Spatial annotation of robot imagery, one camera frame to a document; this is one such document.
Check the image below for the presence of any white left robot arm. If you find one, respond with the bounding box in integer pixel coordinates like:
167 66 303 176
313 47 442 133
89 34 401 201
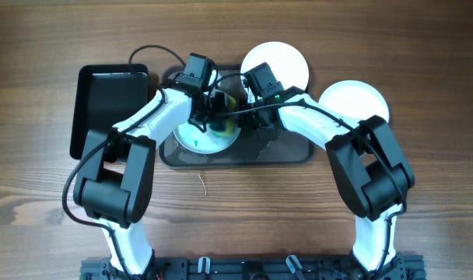
62 54 219 279

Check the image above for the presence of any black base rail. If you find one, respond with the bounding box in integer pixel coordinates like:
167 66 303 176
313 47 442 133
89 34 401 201
79 254 427 280

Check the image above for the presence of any black water tray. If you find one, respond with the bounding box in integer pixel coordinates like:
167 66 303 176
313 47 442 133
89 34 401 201
69 64 149 159

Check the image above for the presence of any white plate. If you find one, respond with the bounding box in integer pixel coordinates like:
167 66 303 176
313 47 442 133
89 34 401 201
173 117 241 154
240 41 310 103
318 80 390 123

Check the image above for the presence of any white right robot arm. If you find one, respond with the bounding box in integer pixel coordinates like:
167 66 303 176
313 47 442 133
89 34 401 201
237 62 415 279

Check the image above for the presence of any green yellow sponge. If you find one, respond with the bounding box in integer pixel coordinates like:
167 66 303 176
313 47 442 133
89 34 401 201
209 94 237 137

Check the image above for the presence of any grey serving tray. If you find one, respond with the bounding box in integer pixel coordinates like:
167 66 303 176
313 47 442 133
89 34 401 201
158 64 315 170

